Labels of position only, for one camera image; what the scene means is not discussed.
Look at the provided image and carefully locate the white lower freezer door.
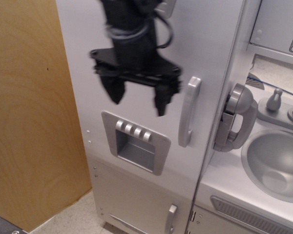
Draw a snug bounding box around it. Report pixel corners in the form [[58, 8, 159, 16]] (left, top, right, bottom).
[[87, 157, 192, 234]]

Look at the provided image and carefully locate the grey faucet knob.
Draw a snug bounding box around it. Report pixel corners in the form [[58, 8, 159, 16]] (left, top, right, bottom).
[[266, 88, 283, 111]]

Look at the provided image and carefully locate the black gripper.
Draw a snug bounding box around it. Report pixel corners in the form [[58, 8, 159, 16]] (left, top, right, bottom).
[[90, 0, 181, 117]]

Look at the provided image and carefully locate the black base equipment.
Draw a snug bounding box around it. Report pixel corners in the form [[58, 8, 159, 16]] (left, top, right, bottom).
[[0, 217, 27, 234]]

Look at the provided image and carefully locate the silver fridge door handle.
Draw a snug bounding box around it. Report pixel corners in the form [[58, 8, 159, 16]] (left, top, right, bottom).
[[178, 77, 202, 148]]

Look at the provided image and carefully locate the grey toy telephone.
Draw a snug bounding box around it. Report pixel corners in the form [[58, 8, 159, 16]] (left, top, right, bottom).
[[213, 83, 258, 152]]

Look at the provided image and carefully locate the silver toy sink bowl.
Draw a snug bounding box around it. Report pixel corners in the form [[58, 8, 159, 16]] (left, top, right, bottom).
[[241, 129, 293, 203]]

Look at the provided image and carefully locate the blue cable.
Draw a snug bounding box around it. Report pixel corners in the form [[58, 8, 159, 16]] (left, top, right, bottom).
[[247, 76, 293, 99]]

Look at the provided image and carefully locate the silver fridge top badge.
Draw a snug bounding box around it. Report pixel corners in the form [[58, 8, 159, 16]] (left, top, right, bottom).
[[155, 0, 176, 19]]

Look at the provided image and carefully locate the wooden plywood board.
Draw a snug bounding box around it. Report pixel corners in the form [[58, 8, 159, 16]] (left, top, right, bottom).
[[0, 0, 91, 231]]

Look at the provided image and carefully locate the white fridge door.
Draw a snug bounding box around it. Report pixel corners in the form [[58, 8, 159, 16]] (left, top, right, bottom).
[[55, 0, 245, 234]]

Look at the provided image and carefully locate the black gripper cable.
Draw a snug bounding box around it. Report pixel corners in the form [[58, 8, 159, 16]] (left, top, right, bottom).
[[153, 14, 174, 49]]

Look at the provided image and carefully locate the silver ice dispenser panel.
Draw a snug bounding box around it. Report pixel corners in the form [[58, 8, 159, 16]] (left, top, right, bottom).
[[101, 111, 171, 176]]

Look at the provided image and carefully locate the white toy kitchen cabinet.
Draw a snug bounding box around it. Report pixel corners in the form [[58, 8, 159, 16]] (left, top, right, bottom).
[[187, 0, 293, 234]]

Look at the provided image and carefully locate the silver lower door handle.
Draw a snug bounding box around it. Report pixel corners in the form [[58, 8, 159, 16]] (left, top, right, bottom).
[[165, 204, 178, 234]]

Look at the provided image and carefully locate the toy microwave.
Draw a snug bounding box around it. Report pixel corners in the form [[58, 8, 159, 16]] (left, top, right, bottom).
[[247, 0, 293, 64]]

